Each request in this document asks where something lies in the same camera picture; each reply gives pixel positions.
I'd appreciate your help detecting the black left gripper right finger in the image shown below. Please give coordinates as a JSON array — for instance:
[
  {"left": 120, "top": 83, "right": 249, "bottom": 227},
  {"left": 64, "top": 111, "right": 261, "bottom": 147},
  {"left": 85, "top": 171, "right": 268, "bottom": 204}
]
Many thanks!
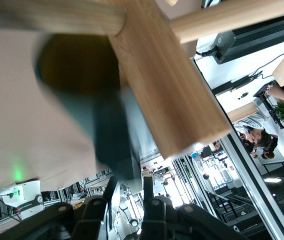
[{"left": 141, "top": 176, "right": 245, "bottom": 240}]

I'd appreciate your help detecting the wooden cup rack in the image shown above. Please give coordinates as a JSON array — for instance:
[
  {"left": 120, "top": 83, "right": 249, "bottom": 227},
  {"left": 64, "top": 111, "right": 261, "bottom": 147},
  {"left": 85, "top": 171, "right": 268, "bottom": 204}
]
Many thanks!
[{"left": 0, "top": 0, "right": 284, "bottom": 160}]

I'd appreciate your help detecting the black power supply box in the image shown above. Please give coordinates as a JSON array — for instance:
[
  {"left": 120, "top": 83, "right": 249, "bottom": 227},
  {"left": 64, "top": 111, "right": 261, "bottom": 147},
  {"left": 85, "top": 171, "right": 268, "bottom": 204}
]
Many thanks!
[{"left": 213, "top": 12, "right": 284, "bottom": 65}]

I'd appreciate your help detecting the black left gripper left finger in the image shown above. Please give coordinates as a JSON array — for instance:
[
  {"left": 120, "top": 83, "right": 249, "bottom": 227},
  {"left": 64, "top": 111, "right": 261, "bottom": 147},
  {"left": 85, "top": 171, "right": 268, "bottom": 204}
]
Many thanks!
[{"left": 0, "top": 176, "right": 119, "bottom": 240}]

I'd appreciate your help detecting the black power cord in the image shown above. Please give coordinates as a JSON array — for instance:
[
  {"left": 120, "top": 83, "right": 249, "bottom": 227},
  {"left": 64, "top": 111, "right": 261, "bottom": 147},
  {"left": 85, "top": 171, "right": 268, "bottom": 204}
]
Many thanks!
[{"left": 195, "top": 46, "right": 220, "bottom": 58}]

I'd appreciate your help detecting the teal cup with yellow inside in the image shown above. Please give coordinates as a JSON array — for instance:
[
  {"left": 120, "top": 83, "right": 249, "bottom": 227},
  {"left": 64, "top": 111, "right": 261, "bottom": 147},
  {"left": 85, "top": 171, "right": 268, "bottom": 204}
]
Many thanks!
[{"left": 33, "top": 33, "right": 142, "bottom": 181}]

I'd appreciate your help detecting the person in striped shirt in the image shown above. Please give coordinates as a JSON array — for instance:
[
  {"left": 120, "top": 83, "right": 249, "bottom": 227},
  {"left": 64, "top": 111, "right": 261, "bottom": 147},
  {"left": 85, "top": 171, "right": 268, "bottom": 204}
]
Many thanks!
[{"left": 233, "top": 113, "right": 279, "bottom": 153}]

